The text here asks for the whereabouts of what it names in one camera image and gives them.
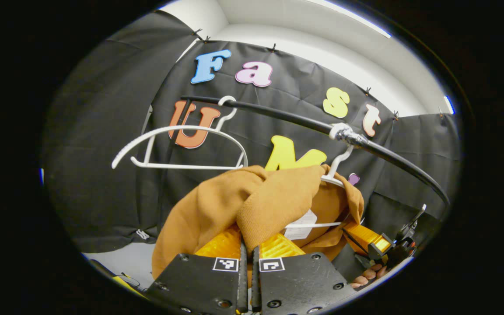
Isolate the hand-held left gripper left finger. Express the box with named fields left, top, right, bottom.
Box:
left=147, top=227, right=249, bottom=315

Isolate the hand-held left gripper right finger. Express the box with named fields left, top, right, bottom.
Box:
left=252, top=233, right=357, bottom=315

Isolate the brown shirt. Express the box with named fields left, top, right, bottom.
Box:
left=151, top=164, right=365, bottom=280

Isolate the white hanger with wrapped hook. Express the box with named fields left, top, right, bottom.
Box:
left=285, top=122, right=366, bottom=230

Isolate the white plastic hanger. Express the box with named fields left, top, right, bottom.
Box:
left=111, top=95, right=249, bottom=171

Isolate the black backdrop cloth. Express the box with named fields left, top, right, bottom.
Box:
left=42, top=11, right=462, bottom=254

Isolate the black clothes rack rail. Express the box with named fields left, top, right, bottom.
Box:
left=156, top=95, right=450, bottom=237

